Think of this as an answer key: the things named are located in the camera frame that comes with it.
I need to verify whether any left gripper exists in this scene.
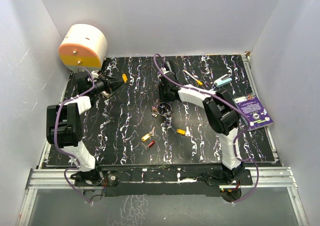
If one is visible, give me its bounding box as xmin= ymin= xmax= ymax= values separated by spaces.
xmin=89 ymin=74 xmax=126 ymax=95

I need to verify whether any metal keyring with keys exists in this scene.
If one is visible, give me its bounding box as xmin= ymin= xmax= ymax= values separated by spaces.
xmin=151 ymin=99 xmax=172 ymax=118

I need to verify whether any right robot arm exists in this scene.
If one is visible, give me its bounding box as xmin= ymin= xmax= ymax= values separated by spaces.
xmin=158 ymin=69 xmax=245 ymax=185

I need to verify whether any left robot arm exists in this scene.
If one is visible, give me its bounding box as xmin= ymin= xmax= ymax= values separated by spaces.
xmin=46 ymin=71 xmax=125 ymax=186

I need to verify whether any small white card box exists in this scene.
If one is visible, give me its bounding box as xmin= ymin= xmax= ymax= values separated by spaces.
xmin=101 ymin=91 xmax=113 ymax=99

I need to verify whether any black folding tool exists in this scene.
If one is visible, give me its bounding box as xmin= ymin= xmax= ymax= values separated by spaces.
xmin=164 ymin=61 xmax=177 ymax=81

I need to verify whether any white pen yellow cap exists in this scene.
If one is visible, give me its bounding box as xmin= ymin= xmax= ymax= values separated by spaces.
xmin=183 ymin=70 xmax=203 ymax=86

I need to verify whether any round pastel drawer box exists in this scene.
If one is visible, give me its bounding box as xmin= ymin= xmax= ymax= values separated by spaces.
xmin=58 ymin=24 xmax=108 ymax=72

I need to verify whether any red headed key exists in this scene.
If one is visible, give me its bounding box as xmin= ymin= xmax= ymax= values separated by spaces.
xmin=142 ymin=140 xmax=156 ymax=151

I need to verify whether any purple booklet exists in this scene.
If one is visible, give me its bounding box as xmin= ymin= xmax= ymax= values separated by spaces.
xmin=233 ymin=93 xmax=274 ymax=131

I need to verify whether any black base bar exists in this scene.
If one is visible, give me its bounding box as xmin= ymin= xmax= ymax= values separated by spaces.
xmin=70 ymin=163 xmax=253 ymax=200

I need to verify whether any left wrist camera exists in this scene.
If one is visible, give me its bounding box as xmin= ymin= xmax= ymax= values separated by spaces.
xmin=91 ymin=70 xmax=100 ymax=79

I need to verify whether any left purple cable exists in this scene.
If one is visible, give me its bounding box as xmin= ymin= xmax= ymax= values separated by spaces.
xmin=55 ymin=67 xmax=97 ymax=204

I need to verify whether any purple cable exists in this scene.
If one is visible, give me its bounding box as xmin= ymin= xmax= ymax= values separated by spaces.
xmin=55 ymin=67 xmax=97 ymax=204
xmin=153 ymin=53 xmax=260 ymax=204

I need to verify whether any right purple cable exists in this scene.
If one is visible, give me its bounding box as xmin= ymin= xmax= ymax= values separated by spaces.
xmin=153 ymin=53 xmax=260 ymax=204

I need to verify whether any aluminium frame rail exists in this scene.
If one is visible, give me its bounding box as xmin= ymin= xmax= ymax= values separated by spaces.
xmin=25 ymin=167 xmax=297 ymax=189

